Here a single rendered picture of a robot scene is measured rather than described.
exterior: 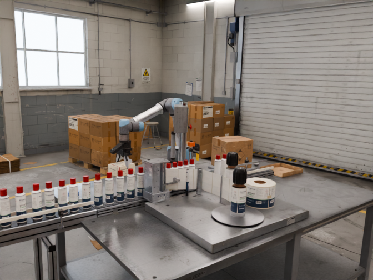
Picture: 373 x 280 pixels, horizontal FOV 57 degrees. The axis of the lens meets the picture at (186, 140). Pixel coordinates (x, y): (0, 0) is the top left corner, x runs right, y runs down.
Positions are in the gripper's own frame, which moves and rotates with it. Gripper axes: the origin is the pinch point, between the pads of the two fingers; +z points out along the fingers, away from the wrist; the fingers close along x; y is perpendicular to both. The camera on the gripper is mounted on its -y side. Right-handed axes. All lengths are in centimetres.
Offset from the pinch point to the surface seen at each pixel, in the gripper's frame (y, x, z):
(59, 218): -64, -30, 14
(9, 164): 51, 389, 84
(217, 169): 58, -46, 2
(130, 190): -17.3, -34.7, 6.0
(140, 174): -10.1, -35.7, -3.4
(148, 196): -10.2, -44.2, 9.6
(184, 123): 25, -39, -36
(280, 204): 51, -105, 12
